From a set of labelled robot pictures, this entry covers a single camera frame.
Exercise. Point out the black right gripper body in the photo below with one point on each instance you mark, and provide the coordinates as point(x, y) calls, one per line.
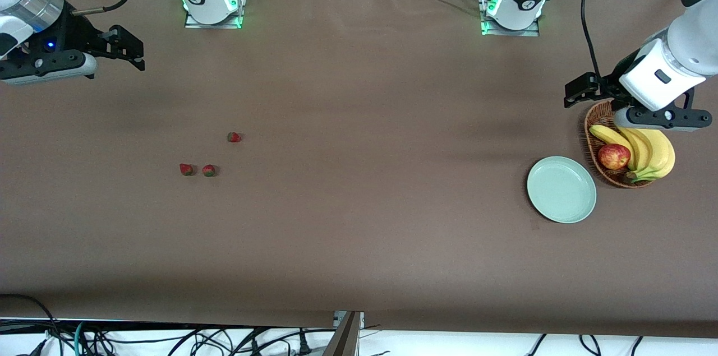
point(72, 33)

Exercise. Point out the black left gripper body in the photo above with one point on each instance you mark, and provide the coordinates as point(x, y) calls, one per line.
point(612, 83)

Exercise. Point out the red strawberry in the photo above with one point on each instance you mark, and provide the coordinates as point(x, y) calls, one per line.
point(208, 170)
point(234, 137)
point(185, 169)

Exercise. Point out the pale green plate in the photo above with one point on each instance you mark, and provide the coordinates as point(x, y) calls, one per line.
point(561, 190)

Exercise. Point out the yellow banana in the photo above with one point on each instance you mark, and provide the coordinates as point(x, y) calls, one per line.
point(662, 154)
point(639, 148)
point(608, 136)

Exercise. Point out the red apple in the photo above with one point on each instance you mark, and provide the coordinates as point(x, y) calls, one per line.
point(614, 156)

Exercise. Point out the brown wicker basket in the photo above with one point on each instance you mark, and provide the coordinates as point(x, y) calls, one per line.
point(614, 178)

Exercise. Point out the brown table cover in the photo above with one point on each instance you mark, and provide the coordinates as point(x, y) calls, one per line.
point(359, 176)

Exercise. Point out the metal base plate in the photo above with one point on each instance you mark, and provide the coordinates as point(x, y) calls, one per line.
point(510, 32)
point(213, 24)

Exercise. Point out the brown wooden post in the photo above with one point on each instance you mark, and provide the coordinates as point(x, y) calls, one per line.
point(345, 339)

